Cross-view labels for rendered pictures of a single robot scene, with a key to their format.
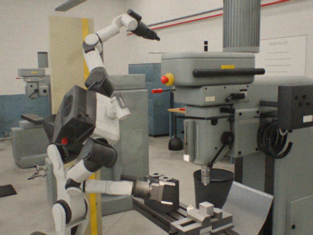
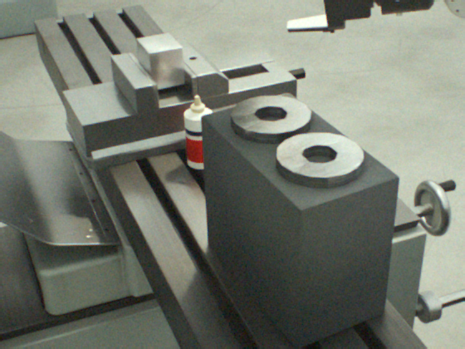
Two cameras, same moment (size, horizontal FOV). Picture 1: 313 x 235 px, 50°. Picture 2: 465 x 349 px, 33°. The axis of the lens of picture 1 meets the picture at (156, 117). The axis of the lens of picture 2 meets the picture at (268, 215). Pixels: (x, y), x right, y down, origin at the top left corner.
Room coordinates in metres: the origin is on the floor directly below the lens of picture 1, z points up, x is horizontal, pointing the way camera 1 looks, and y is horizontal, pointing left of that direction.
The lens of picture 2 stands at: (2.84, 0.06, 1.55)
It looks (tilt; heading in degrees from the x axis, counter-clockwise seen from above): 35 degrees down; 188
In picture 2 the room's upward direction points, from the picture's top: straight up
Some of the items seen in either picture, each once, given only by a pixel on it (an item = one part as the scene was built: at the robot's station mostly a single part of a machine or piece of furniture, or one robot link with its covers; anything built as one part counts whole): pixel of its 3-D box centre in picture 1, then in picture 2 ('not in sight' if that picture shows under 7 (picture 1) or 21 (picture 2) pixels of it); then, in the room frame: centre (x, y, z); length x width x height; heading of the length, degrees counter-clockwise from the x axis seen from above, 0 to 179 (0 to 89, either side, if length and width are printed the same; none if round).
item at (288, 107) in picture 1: (297, 106); not in sight; (1.64, -0.69, 1.62); 0.20 x 0.09 x 0.21; 122
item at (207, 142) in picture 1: (206, 133); not in sight; (1.77, -0.26, 1.47); 0.21 x 0.19 x 0.32; 32
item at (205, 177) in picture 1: (205, 176); not in sight; (1.77, -0.26, 1.23); 0.05 x 0.05 x 0.06
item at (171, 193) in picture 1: (160, 190); (292, 209); (2.10, -0.02, 1.03); 0.22 x 0.12 x 0.20; 38
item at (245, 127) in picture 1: (232, 129); not in sight; (1.87, -0.43, 1.47); 0.24 x 0.19 x 0.26; 32
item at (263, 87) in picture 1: (269, 93); not in sight; (2.03, -0.68, 1.66); 0.80 x 0.23 x 0.20; 122
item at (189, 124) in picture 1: (189, 140); not in sight; (1.71, -0.17, 1.45); 0.04 x 0.04 x 0.21; 32
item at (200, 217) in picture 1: (198, 216); (196, 69); (1.73, -0.22, 1.02); 0.12 x 0.06 x 0.04; 34
